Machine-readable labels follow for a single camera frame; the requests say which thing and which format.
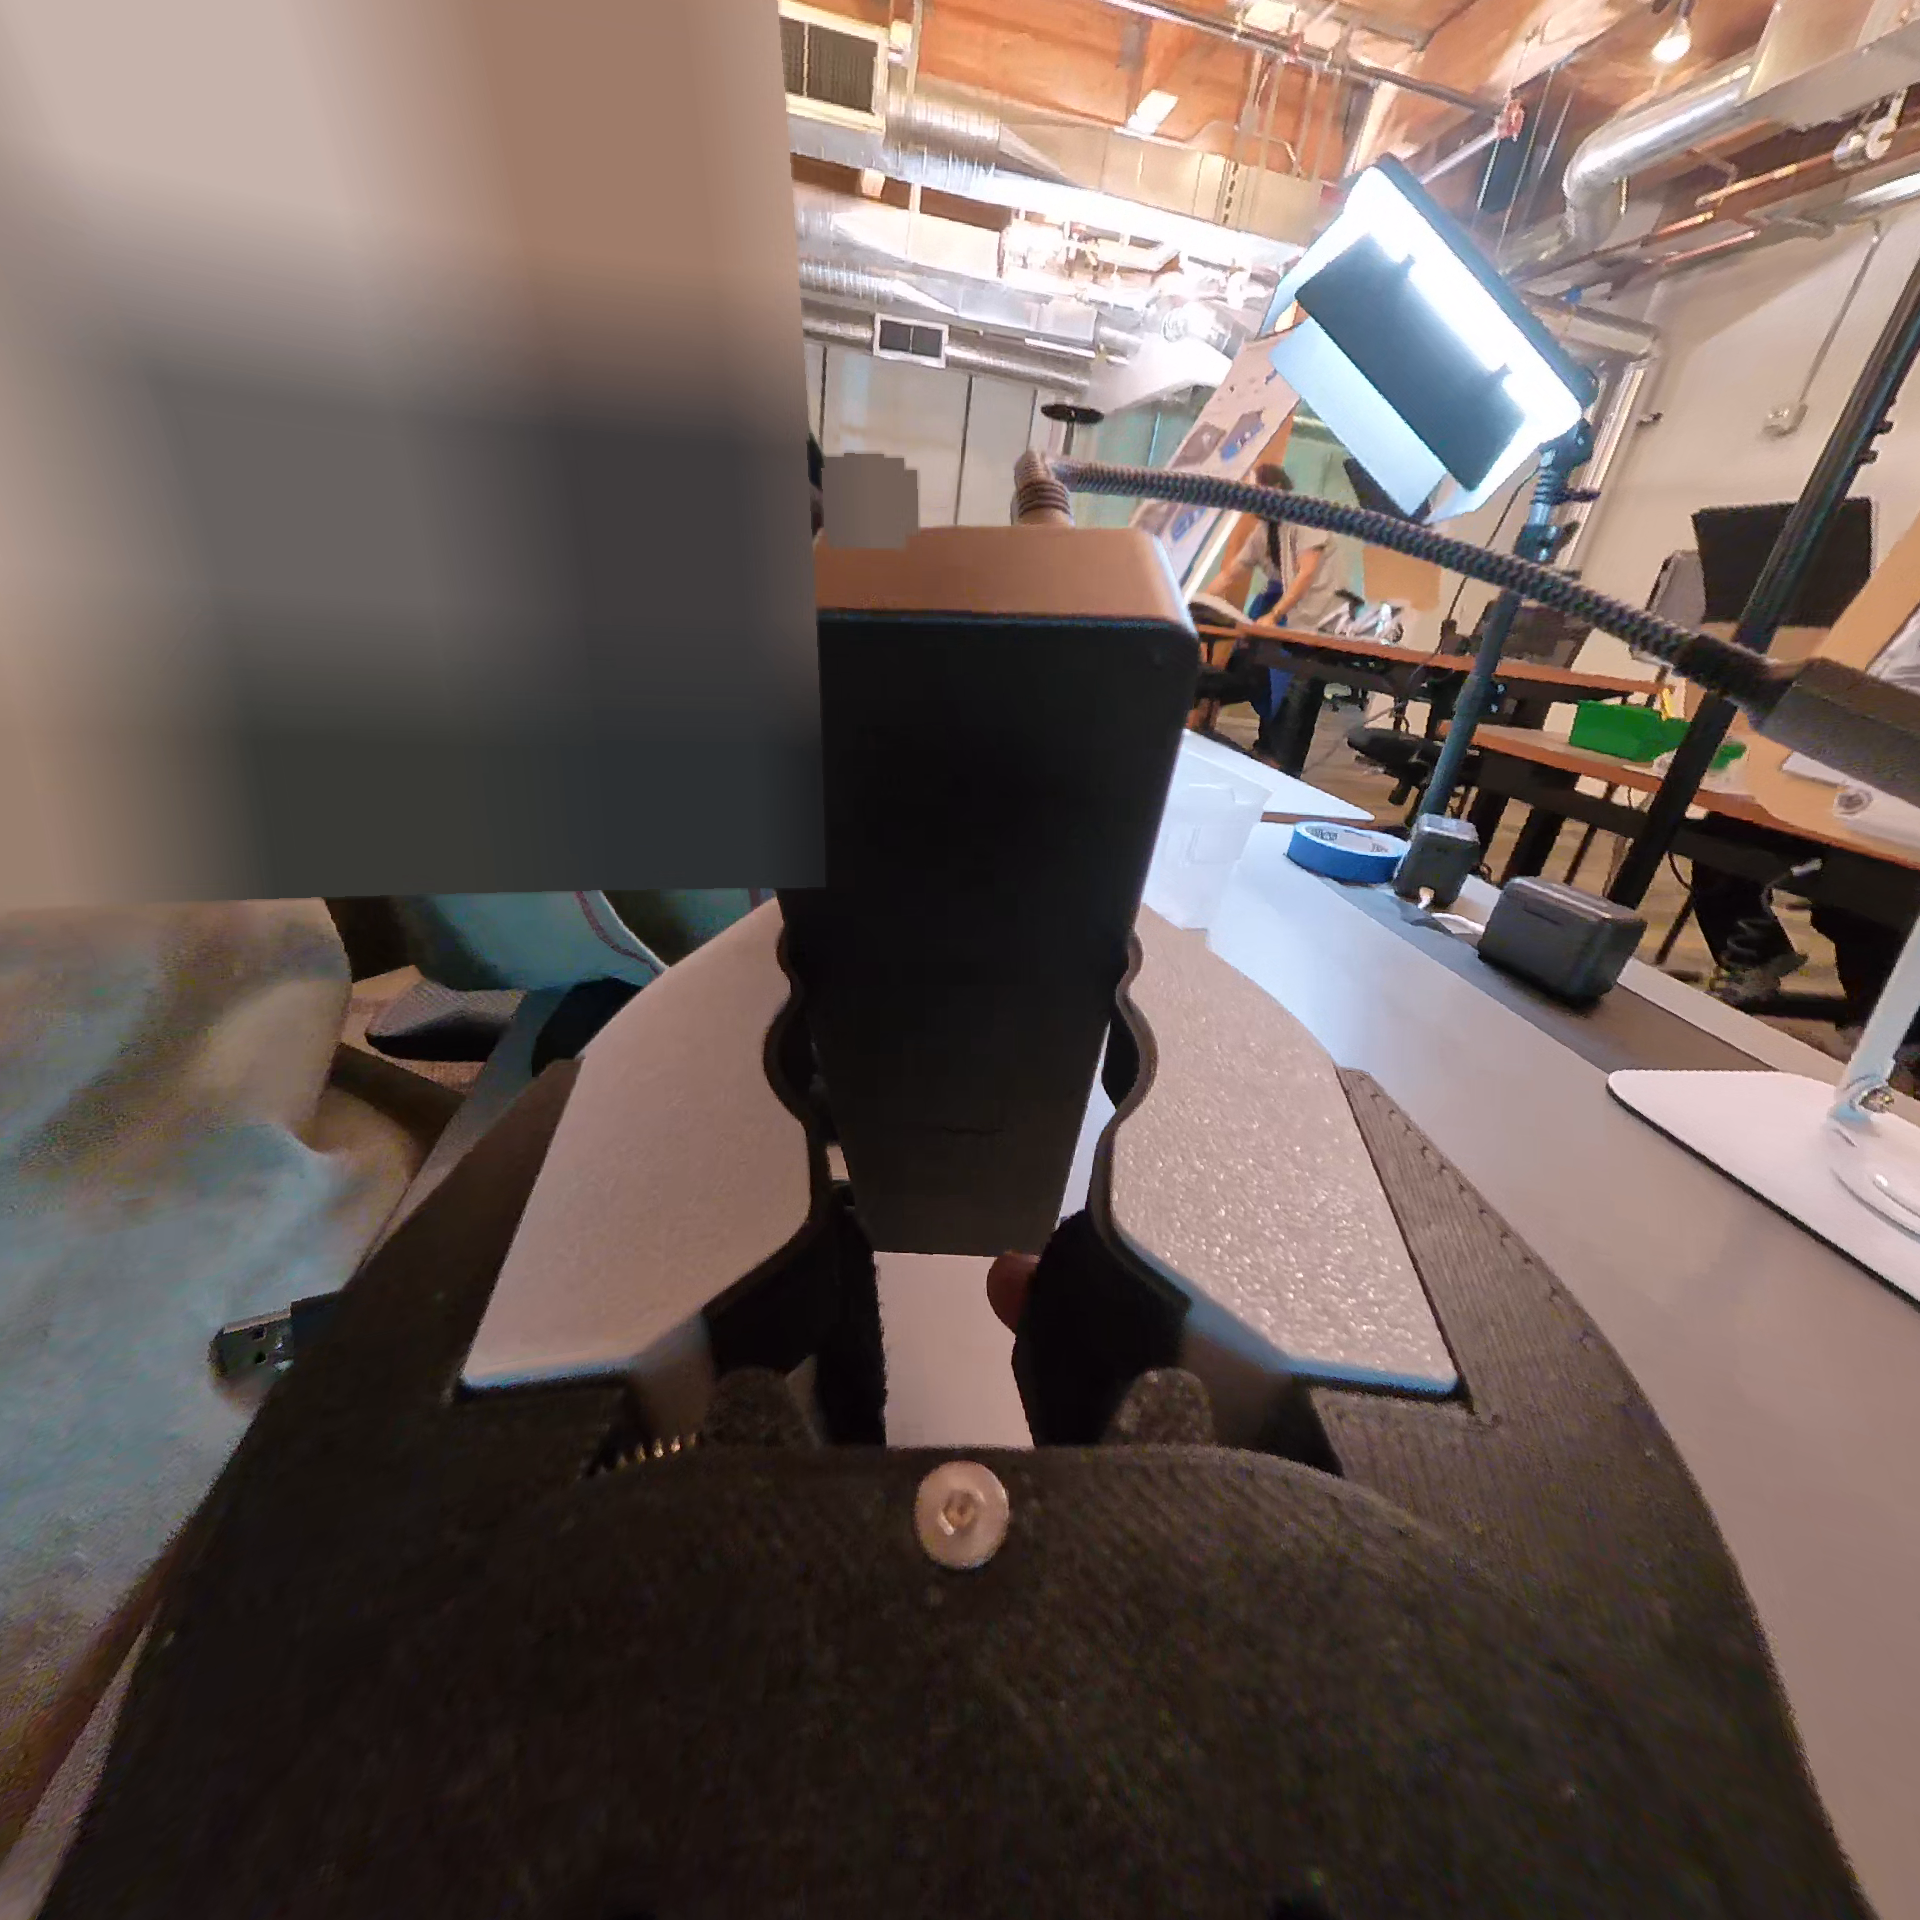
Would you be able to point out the cardboard panel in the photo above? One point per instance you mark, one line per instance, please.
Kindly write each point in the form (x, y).
(1882, 615)

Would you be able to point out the white board stand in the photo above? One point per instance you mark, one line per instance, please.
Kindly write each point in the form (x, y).
(1723, 1142)

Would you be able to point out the dark grey rounded case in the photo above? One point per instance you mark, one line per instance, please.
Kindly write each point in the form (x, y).
(1559, 946)

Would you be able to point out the black light stand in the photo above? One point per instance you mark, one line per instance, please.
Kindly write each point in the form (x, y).
(1474, 704)

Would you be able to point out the green storage bin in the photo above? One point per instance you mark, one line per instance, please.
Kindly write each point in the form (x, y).
(1635, 734)

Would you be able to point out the person's right hand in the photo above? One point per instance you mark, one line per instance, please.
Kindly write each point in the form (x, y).
(1012, 1291)

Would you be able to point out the black tripod pole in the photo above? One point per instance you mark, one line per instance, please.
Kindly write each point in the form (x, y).
(1847, 436)

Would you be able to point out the black monitor screen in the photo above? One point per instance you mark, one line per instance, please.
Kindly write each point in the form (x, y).
(1723, 557)

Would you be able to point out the wooden top desk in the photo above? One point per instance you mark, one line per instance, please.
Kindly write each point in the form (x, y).
(1348, 644)
(1516, 746)

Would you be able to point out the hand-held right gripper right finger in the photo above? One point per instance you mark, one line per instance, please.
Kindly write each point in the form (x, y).
(1276, 1202)

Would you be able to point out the white board with blue shapes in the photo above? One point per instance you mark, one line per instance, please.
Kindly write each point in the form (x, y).
(1223, 436)

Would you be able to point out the black office chair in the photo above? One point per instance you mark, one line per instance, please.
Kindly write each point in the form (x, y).
(1387, 751)

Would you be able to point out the clear plastic bin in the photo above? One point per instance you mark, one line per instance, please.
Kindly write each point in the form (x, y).
(1200, 840)

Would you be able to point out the led light panel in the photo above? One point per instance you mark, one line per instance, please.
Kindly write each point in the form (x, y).
(1441, 346)

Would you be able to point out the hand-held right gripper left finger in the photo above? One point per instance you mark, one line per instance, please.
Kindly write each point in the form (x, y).
(644, 1202)

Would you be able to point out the blue tape roll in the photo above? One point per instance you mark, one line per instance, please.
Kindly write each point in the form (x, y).
(1343, 870)

